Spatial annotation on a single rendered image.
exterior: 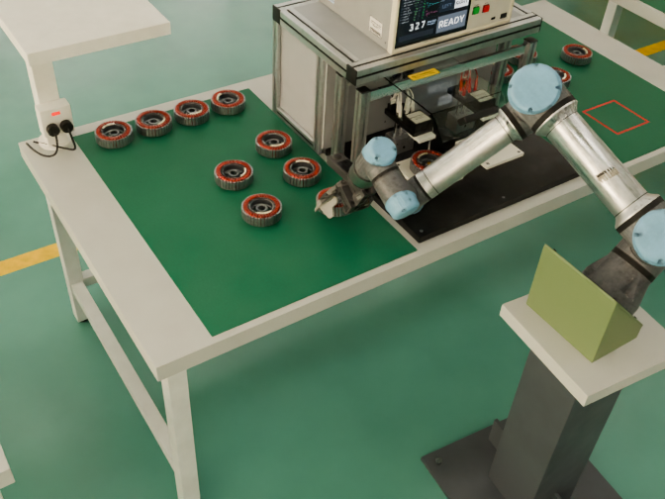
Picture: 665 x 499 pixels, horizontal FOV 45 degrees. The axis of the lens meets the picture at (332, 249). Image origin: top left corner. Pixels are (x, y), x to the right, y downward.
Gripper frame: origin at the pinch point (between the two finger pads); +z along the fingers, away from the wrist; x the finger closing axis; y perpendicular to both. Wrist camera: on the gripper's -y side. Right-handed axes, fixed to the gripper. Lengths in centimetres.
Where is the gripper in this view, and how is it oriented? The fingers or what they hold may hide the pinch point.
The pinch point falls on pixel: (335, 201)
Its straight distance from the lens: 219.7
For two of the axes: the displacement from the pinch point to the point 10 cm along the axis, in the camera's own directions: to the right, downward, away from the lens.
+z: -2.9, 3.5, 8.9
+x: 8.6, -3.2, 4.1
